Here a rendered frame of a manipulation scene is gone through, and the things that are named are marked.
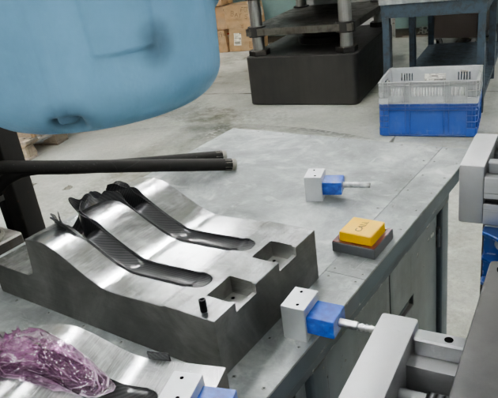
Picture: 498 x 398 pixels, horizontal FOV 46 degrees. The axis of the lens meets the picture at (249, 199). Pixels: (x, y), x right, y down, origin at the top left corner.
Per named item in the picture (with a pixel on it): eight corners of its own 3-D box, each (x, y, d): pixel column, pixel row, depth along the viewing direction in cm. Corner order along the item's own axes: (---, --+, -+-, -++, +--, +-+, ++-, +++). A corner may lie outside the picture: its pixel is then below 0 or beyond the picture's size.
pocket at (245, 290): (259, 305, 82) (256, 283, 80) (237, 326, 78) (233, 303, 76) (233, 297, 84) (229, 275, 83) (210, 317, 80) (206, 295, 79)
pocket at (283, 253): (298, 267, 89) (296, 245, 88) (280, 285, 86) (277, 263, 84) (273, 260, 92) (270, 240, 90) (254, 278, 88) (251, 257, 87)
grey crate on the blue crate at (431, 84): (484, 87, 385) (484, 64, 379) (477, 106, 352) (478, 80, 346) (390, 88, 411) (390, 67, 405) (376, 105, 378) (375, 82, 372)
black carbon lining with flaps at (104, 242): (262, 251, 92) (255, 197, 88) (198, 306, 80) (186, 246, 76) (111, 216, 111) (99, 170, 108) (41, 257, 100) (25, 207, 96)
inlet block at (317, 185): (371, 191, 123) (371, 167, 121) (369, 201, 119) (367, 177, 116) (310, 191, 127) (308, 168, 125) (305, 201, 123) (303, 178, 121)
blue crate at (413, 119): (483, 118, 394) (484, 85, 385) (476, 138, 361) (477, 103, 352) (391, 117, 420) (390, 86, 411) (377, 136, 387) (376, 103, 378)
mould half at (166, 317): (318, 278, 96) (312, 203, 90) (224, 377, 77) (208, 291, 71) (109, 227, 124) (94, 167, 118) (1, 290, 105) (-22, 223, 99)
